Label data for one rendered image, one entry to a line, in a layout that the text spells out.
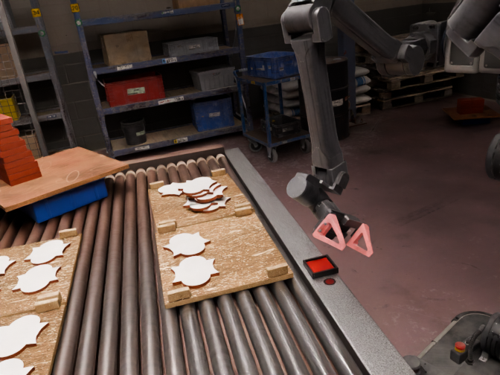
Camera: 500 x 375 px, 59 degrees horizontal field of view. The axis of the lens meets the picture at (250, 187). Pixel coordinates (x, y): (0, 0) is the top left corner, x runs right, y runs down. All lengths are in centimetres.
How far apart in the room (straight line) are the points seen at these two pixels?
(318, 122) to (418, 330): 165
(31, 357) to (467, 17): 111
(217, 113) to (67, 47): 195
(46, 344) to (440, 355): 147
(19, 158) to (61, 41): 410
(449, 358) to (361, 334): 100
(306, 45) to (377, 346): 66
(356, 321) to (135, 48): 474
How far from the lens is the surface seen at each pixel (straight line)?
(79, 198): 193
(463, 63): 140
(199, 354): 106
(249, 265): 128
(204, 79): 558
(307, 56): 102
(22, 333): 126
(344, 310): 114
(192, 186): 169
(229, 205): 165
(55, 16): 602
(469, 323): 223
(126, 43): 546
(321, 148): 108
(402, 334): 248
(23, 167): 203
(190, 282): 124
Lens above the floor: 163
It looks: 23 degrees down
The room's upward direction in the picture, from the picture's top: 7 degrees counter-clockwise
